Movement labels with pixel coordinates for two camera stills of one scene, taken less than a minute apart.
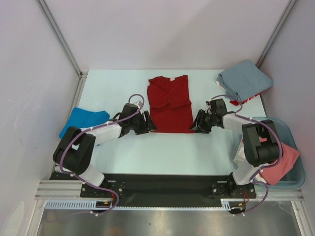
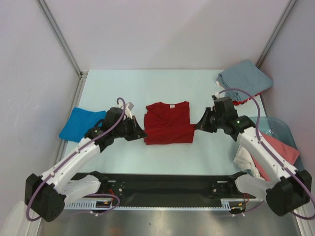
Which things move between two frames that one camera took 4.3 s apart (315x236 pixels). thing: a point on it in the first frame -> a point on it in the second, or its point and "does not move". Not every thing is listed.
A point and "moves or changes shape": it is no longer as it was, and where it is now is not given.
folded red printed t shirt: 236,103 does not move
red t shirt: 171,108 moves or changes shape
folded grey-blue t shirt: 244,80 does not move
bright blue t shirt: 81,118 does not move
